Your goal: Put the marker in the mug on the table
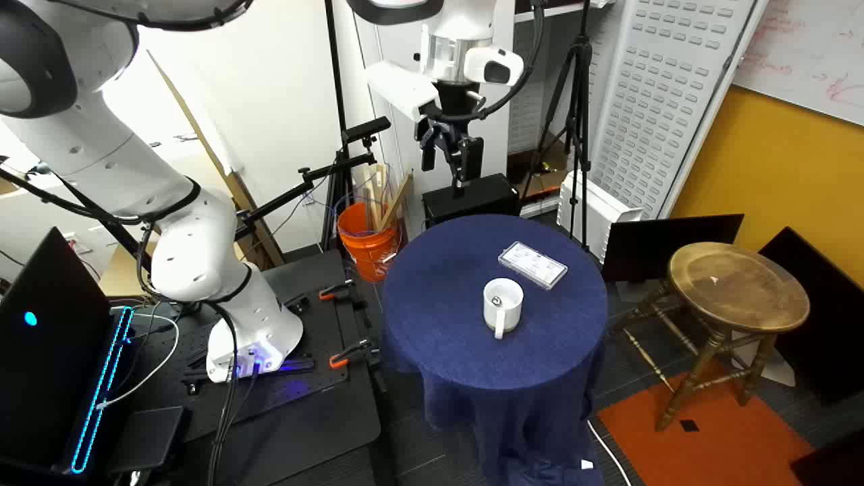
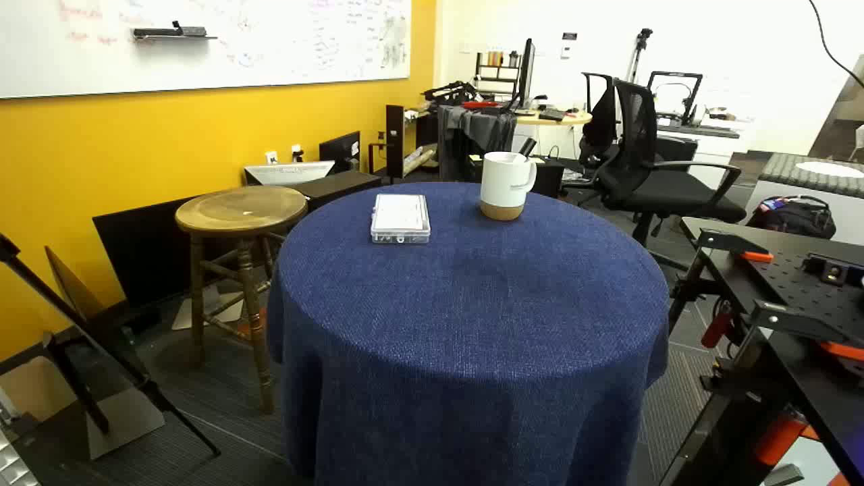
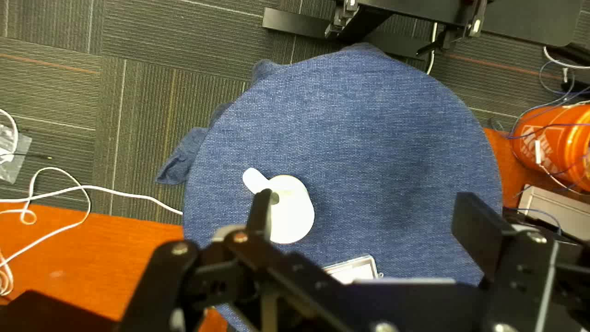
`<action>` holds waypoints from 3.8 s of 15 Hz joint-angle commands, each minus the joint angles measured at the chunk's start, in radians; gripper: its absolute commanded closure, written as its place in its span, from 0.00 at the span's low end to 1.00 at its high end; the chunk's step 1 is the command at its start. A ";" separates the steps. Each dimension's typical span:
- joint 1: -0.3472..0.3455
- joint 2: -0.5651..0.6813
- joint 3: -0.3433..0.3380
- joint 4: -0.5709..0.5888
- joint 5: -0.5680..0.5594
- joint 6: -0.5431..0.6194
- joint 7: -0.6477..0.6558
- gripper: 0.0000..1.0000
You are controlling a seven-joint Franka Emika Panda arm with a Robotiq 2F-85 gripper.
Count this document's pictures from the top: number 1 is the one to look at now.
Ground black panel leaning right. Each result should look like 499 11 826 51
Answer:
761 226 864 404

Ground orange handled clamp upper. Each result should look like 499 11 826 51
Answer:
317 277 367 309

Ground white pegboard panel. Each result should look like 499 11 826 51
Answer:
591 0 768 218

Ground round brass stool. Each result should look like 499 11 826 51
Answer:
623 243 811 429

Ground whiteboard on wall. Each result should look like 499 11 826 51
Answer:
735 0 864 126

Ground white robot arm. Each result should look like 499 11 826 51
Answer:
0 0 302 382

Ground black panel leaning left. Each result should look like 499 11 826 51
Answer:
602 213 743 281

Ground black panel leaning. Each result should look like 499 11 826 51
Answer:
602 213 743 281
761 226 864 404

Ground blue denim tablecloth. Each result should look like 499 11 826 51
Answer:
384 213 607 486

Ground wooden sticks in bucket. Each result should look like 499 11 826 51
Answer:
363 164 413 231

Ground black camera tripod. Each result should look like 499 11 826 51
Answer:
521 0 591 247

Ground orange floor mat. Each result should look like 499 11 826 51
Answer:
599 385 814 486

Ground black box behind table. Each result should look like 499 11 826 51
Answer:
421 173 519 226

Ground clear plastic case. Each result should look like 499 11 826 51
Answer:
499 243 567 288

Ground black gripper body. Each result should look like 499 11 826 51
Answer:
417 80 480 154

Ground black laptop with blue light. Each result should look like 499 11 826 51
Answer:
0 228 136 474

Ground orange bucket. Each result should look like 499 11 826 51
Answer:
338 201 403 281

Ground white ceramic mug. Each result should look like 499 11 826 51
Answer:
484 277 523 339

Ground orange handled clamp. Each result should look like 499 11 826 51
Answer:
326 338 382 369
317 277 367 309

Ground orange handled clamp lower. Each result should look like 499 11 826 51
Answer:
326 338 382 369

